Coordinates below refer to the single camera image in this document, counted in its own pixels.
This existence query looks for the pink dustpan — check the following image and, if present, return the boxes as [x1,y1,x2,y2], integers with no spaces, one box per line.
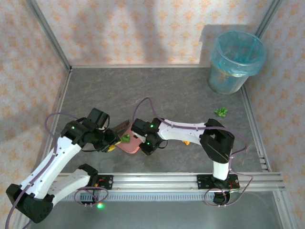
[117,125,144,155]

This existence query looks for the aluminium table edge rail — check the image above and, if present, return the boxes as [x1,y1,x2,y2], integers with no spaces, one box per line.
[35,68,72,176]
[69,63,212,70]
[240,84,274,174]

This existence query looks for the blue plastic bin liner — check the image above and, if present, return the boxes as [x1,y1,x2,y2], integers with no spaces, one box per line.
[209,30,267,79]

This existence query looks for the aluminium frame post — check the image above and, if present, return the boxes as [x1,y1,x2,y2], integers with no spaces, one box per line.
[254,0,285,39]
[25,0,73,71]
[273,190,296,229]

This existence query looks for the translucent trash bin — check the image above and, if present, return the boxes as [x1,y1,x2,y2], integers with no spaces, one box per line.
[208,30,267,95]

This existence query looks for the aluminium mounting rail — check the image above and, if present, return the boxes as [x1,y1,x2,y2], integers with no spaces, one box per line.
[25,173,286,193]

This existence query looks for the grey slotted cable duct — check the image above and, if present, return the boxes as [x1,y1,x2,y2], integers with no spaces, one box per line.
[53,192,278,201]

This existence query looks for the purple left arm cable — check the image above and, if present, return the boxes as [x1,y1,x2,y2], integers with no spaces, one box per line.
[5,112,107,229]

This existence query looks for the brown hand brush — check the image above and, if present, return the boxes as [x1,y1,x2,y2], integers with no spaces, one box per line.
[113,120,131,135]

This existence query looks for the red power wires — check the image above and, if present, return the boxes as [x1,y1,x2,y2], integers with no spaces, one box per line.
[228,181,241,193]
[94,177,106,189]

